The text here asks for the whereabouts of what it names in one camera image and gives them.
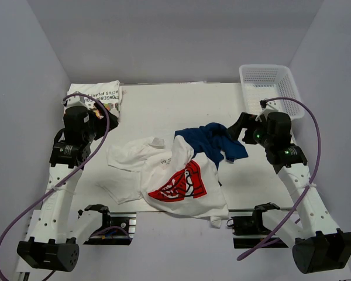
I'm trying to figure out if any white plastic mesh basket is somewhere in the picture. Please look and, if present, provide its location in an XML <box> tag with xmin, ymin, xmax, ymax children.
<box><xmin>239</xmin><ymin>64</ymin><xmax>300</xmax><ymax>115</ymax></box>

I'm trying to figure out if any white t-shirt red graphic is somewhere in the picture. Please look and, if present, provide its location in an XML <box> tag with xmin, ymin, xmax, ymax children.
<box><xmin>140</xmin><ymin>136</ymin><xmax>229</xmax><ymax>228</ymax></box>

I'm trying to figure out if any dark blue t-shirt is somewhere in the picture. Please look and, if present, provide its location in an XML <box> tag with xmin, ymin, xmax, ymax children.
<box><xmin>174</xmin><ymin>122</ymin><xmax>249</xmax><ymax>169</ymax></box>

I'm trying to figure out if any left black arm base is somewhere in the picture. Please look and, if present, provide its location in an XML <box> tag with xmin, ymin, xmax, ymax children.
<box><xmin>84</xmin><ymin>213</ymin><xmax>137</xmax><ymax>246</ymax></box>

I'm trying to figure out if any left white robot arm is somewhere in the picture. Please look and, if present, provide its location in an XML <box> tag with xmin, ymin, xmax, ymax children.
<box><xmin>17</xmin><ymin>103</ymin><xmax>118</xmax><ymax>272</ymax></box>

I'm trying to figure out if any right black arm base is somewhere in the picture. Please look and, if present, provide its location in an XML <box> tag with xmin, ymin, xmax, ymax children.
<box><xmin>226</xmin><ymin>215</ymin><xmax>290</xmax><ymax>249</ymax></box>

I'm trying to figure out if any folded white cartoon t-shirt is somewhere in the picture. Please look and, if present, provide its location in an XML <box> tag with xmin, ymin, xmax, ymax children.
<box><xmin>67</xmin><ymin>80</ymin><xmax>122</xmax><ymax>119</ymax></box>

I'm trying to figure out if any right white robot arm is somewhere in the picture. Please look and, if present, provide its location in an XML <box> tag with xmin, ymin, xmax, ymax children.
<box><xmin>228</xmin><ymin>112</ymin><xmax>351</xmax><ymax>274</ymax></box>

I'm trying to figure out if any white t-shirt black graphic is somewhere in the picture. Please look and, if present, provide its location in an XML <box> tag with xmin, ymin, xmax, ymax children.
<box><xmin>95</xmin><ymin>136</ymin><xmax>171</xmax><ymax>204</ymax></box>

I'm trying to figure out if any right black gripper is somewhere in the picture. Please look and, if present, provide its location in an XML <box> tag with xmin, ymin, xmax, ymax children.
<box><xmin>227</xmin><ymin>112</ymin><xmax>274</xmax><ymax>148</ymax></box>

